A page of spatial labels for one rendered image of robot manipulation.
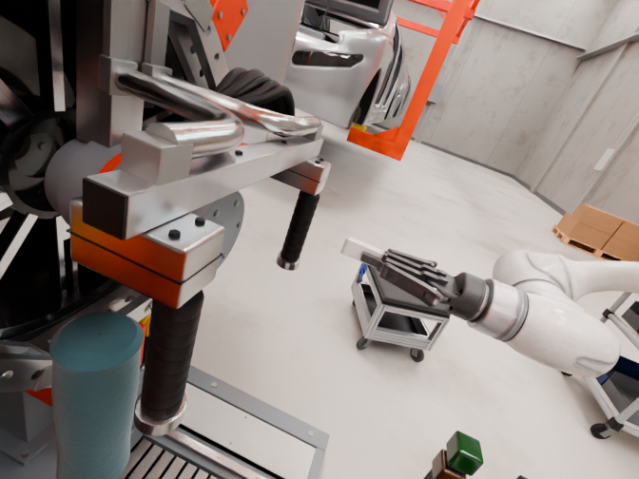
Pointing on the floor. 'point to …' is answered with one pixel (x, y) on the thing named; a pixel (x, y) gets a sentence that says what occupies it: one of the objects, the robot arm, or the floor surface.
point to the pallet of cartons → (600, 234)
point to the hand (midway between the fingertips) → (362, 252)
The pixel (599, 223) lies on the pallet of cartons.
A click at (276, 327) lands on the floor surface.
